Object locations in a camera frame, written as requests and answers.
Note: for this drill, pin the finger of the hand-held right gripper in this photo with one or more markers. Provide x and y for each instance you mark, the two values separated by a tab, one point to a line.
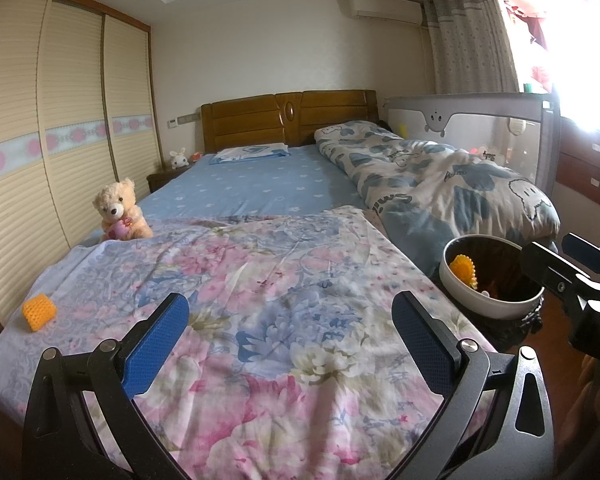
555	272
590	252

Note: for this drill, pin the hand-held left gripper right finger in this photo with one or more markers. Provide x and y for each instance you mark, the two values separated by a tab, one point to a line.
422	345

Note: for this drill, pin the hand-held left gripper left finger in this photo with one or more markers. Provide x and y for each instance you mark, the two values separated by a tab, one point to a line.
157	345

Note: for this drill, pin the white trash bin black liner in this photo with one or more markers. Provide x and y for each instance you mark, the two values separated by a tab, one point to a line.
480	305

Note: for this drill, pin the large orange foam net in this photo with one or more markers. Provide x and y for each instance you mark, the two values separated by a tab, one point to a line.
464	270

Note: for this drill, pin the wooden drawer cabinet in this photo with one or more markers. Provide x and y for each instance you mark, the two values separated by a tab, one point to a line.
590	165

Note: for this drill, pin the pink floral blanket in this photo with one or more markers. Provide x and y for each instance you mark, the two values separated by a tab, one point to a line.
260	310

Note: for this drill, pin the small orange foam net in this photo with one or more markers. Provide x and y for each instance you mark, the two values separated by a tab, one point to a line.
39	312

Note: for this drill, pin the beige teddy bear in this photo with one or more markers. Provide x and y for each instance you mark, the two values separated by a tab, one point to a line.
120	210

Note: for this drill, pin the blue white cartoon quilt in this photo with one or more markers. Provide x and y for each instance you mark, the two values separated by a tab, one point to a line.
440	185

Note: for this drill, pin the dark wooden nightstand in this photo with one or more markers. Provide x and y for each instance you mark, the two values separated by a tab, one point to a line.
162	177

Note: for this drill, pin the blue star bed sheet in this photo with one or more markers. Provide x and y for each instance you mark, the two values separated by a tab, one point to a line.
250	190

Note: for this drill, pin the white rabbit toy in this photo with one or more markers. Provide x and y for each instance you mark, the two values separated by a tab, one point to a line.
179	159

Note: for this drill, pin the blue white pillow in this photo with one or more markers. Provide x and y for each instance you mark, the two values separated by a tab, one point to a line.
250	154

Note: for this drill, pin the cream slatted wardrobe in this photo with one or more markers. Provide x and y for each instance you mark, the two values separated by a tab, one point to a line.
55	135

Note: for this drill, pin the wooden bed headboard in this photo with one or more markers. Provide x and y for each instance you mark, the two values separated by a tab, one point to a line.
250	120

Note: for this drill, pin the grey dotted curtain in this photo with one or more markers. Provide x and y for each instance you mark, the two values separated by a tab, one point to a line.
470	35

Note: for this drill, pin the red window drape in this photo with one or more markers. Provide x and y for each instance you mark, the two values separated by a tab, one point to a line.
522	10

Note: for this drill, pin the grey bed guard rail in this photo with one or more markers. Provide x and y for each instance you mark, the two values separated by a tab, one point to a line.
480	125

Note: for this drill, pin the white wall air conditioner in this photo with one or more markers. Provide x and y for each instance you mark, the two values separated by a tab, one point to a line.
385	7

